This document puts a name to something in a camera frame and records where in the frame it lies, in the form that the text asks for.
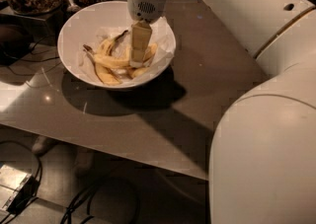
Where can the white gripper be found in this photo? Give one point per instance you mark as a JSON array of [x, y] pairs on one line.
[[145, 5]]

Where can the yellow banana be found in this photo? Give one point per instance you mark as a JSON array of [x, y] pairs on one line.
[[153, 48], [105, 73], [137, 71]]

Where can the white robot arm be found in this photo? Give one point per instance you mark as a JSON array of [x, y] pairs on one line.
[[262, 165]]

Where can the white ceramic bowl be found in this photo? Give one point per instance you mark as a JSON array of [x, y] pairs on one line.
[[82, 28]]

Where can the dark round object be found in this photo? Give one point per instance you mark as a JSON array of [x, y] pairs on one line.
[[15, 43]]

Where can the right foot in sock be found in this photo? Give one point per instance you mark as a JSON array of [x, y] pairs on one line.
[[83, 162]]

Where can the foot in sock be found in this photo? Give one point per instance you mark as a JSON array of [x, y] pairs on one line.
[[42, 145], [83, 162]]

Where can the left foot in sock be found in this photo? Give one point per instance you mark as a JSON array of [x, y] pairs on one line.
[[42, 145]]

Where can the silver box on floor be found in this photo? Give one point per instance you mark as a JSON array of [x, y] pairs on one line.
[[15, 189]]

